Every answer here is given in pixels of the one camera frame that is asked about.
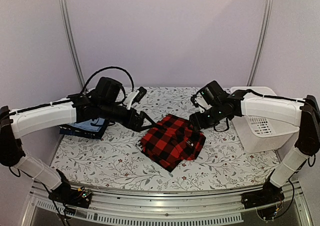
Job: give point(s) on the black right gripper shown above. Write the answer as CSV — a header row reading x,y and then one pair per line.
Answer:
x,y
198,123

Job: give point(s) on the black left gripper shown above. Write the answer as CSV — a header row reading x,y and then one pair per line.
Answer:
x,y
130,124

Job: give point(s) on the red black plaid shirt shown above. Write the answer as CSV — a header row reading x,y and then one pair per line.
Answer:
x,y
171,141

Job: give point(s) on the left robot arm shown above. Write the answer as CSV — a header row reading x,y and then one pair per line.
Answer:
x,y
99,103

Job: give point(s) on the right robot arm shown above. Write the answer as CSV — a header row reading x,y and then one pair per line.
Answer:
x,y
261,101

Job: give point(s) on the floral patterned table mat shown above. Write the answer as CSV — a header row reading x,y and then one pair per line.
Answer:
x,y
116,160

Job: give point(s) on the light blue folded shirt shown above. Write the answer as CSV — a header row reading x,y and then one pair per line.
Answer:
x,y
91,125

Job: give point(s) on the white plastic basket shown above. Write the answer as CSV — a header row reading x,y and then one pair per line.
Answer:
x,y
259,134

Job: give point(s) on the dark navy folded shirt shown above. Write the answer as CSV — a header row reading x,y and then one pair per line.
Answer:
x,y
67,129

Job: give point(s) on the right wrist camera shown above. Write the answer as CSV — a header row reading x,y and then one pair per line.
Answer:
x,y
199,102

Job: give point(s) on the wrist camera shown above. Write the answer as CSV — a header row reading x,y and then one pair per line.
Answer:
x,y
199,102
134,97

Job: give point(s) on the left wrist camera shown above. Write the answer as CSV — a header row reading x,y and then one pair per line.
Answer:
x,y
134,97

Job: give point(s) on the aluminium front rail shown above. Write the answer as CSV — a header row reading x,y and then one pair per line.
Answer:
x,y
119,207

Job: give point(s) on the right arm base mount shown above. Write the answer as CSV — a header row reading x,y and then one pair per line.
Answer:
x,y
266,195

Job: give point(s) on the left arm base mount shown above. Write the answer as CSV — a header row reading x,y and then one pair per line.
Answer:
x,y
80,197

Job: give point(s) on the right aluminium frame post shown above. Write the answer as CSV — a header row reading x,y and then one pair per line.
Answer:
x,y
261,41

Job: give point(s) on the aluminium frame post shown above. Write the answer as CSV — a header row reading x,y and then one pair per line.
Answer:
x,y
261,41
70,41

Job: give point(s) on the left aluminium frame post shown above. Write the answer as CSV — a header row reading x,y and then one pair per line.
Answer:
x,y
70,41

